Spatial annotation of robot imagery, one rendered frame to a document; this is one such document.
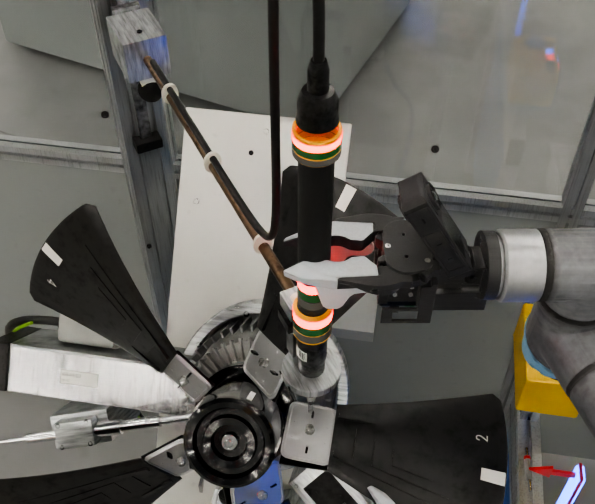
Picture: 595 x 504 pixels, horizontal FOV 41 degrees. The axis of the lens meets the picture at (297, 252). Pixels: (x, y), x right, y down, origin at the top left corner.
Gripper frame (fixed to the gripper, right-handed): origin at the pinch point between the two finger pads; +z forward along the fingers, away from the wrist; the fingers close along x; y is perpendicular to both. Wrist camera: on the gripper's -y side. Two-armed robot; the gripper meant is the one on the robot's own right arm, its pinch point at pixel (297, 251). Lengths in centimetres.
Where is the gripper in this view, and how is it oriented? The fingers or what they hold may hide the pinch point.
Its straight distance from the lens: 79.7
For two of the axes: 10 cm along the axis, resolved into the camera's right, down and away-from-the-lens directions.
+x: -0.1, -7.3, 6.8
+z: -10.0, 0.0, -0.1
